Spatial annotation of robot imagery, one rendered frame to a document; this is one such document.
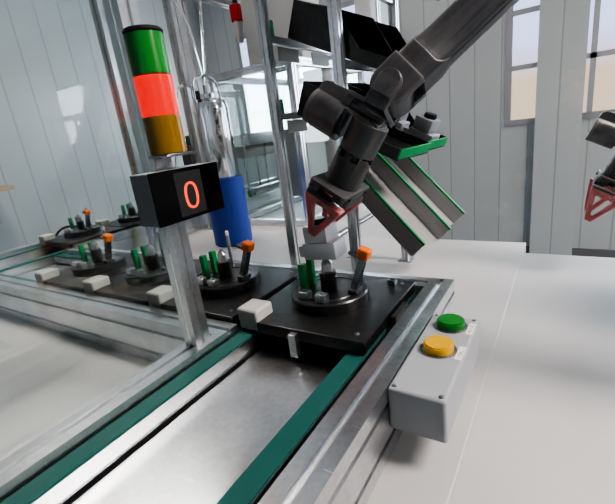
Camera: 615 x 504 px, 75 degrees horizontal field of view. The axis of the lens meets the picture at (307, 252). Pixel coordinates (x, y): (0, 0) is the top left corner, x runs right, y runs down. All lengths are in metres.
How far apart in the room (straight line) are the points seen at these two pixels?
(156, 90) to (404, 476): 0.57
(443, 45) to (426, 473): 0.55
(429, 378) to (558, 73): 3.28
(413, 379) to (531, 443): 0.17
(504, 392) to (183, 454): 0.46
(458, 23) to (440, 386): 0.47
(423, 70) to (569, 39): 3.09
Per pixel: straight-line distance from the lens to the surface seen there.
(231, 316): 0.73
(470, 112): 3.82
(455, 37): 0.63
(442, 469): 0.57
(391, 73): 0.60
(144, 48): 0.59
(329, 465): 0.43
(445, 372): 0.55
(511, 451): 0.61
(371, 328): 0.62
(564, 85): 3.66
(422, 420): 0.53
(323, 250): 0.67
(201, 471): 0.53
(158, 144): 0.58
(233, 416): 0.59
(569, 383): 0.74
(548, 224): 3.79
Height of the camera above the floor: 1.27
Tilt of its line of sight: 17 degrees down
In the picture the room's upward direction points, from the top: 7 degrees counter-clockwise
